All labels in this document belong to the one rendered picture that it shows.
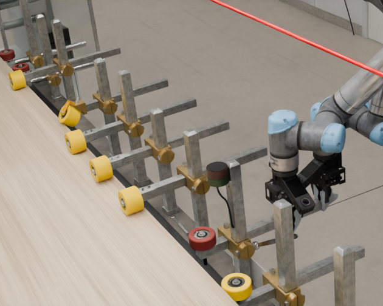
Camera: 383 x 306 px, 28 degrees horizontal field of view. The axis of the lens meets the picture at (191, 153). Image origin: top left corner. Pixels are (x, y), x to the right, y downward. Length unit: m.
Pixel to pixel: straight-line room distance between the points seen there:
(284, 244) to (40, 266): 0.71
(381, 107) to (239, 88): 3.20
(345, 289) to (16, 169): 1.40
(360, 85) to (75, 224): 0.98
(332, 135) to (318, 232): 1.90
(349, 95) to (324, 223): 1.91
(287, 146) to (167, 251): 0.49
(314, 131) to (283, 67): 3.72
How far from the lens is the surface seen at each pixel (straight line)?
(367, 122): 2.25
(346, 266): 1.78
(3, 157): 2.89
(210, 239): 2.21
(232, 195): 2.15
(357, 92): 1.99
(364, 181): 4.18
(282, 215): 1.94
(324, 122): 1.96
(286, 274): 2.05
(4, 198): 2.63
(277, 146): 1.96
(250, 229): 2.32
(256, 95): 5.23
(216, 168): 2.10
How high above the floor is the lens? 2.17
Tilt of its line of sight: 28 degrees down
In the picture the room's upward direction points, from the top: 7 degrees counter-clockwise
